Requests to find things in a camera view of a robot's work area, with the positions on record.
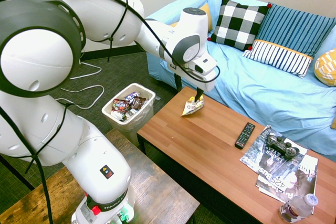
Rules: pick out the black white checkered pillow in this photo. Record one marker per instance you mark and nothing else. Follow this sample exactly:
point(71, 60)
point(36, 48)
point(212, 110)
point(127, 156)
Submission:
point(236, 24)

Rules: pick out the yellow white chip bag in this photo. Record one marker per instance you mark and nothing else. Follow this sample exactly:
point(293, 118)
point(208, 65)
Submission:
point(193, 108)

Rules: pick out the clear plastic water bottle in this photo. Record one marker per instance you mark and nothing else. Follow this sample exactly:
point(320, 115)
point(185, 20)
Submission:
point(296, 208)

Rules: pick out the reddish wooden coffee table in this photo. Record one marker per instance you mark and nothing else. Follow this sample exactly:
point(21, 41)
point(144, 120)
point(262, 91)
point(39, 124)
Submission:
point(204, 140)

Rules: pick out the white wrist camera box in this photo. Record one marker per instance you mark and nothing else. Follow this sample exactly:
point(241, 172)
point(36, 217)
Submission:
point(207, 65)

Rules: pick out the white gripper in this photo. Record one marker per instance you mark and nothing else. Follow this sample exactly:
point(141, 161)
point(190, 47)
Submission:
point(207, 83)

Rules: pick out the white plastic trash bin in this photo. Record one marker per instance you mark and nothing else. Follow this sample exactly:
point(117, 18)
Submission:
point(143, 89)

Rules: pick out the dark cover magazine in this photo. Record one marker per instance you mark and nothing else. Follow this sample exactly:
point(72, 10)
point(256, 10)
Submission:
point(254, 158)

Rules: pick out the light blue sofa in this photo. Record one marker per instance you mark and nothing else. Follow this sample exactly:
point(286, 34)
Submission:
point(262, 95)

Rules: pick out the blue striped pillow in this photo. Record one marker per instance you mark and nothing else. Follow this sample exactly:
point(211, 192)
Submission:
point(294, 30)

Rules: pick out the crumpled white paper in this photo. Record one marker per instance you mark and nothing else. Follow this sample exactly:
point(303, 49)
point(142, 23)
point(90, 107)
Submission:
point(118, 115)

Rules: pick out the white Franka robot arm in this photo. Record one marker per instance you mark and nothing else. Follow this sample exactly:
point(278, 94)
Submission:
point(34, 58)

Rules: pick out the black game controller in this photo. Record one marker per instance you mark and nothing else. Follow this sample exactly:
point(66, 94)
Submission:
point(281, 146)

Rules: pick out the brown snack wrapper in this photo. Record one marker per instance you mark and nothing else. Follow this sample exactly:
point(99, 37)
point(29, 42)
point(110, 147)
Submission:
point(138, 102)

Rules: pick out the red candy wrapper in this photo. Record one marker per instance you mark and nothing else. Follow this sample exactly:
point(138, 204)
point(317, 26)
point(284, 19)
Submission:
point(120, 105)

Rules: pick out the yellow white patterned bolster pillow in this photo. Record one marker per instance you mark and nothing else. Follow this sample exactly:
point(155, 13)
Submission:
point(326, 68)

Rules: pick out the business magazine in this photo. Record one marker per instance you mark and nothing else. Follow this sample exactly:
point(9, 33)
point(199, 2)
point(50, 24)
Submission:
point(302, 179)

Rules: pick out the white navy striped pillow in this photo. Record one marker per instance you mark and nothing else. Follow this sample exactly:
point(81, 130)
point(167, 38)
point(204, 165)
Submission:
point(278, 57)

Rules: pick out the rustic dark wooden table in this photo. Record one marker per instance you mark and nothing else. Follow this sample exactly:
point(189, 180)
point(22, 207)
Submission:
point(157, 182)

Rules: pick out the black TV remote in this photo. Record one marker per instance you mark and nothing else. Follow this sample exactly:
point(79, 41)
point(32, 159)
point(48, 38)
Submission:
point(245, 136)

